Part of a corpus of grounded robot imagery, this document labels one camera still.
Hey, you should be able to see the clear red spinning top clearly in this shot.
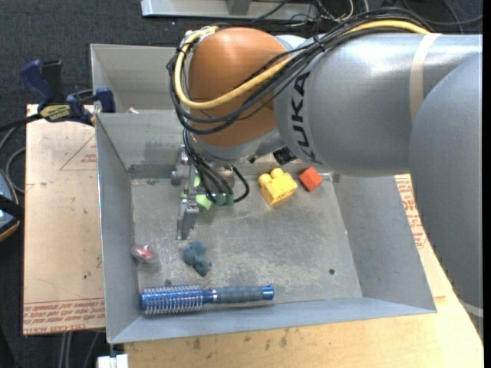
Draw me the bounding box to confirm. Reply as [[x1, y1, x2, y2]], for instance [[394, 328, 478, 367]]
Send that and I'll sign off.
[[130, 243, 162, 271]]

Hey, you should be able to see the blue hairbrush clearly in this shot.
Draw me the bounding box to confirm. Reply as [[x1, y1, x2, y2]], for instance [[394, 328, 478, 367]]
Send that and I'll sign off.
[[138, 284, 275, 316]]

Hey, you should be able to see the red-orange block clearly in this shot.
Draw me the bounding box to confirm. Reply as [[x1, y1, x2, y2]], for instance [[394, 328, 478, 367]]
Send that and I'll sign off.
[[298, 166, 325, 192]]

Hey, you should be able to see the grey metal bin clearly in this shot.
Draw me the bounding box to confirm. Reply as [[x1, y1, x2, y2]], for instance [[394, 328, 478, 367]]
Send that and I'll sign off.
[[90, 43, 438, 345]]

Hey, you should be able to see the brown cardboard board red print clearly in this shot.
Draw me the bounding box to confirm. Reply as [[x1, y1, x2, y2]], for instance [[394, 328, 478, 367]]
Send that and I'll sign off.
[[22, 103, 447, 337]]

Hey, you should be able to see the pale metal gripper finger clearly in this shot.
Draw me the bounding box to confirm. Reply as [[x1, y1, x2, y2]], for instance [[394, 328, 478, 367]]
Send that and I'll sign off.
[[170, 152, 192, 186], [176, 199, 200, 242]]

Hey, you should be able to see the yellow toy brick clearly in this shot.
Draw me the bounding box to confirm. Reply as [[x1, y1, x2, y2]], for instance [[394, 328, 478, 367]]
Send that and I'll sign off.
[[257, 167, 299, 206]]

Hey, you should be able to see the light green block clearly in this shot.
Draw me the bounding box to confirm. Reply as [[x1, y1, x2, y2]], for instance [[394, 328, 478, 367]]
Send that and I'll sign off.
[[193, 171, 213, 212]]

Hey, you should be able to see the dark teal soft toy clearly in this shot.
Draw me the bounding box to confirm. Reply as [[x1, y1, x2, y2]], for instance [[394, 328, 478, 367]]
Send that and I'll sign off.
[[182, 240, 213, 278]]

